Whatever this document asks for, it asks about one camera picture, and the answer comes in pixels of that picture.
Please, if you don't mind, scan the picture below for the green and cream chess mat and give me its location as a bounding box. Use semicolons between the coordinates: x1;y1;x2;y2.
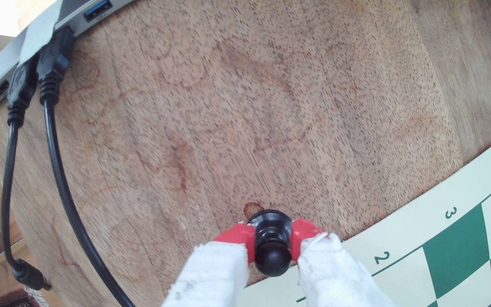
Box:
239;124;491;307

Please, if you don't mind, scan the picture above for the white tape strip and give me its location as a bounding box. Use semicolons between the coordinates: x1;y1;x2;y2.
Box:
19;0;64;65

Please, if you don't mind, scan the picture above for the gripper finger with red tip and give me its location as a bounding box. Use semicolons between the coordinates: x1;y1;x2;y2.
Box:
162;223;257;307
289;219;395;307

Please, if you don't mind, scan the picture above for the black chess pawn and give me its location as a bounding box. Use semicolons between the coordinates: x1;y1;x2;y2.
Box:
245;209;294;278

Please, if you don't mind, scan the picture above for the grey usb hub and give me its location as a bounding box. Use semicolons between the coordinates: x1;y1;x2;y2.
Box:
0;0;137;108

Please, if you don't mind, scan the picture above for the thick black cable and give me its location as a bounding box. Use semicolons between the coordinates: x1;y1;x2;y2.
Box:
37;26;137;307

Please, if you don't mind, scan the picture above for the dark patterned rug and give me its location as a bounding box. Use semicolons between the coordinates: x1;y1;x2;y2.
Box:
0;286;63;307

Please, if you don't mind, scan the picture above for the thin black usb cable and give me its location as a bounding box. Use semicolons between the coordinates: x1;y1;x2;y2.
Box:
0;55;52;293

